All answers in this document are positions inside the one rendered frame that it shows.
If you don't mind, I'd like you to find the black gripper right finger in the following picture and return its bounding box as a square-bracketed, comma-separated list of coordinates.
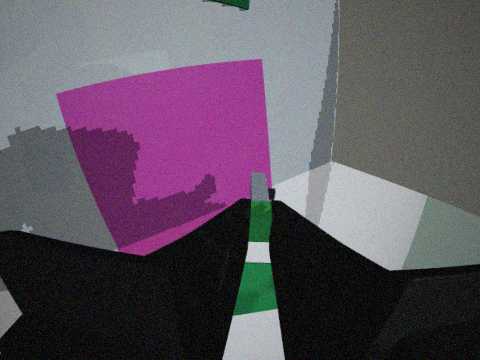
[268, 200, 480, 360]

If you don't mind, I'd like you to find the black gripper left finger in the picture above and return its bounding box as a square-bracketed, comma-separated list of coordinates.
[0, 197, 252, 360]

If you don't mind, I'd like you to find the magenta square marking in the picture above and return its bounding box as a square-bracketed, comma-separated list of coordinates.
[56, 59, 272, 256]

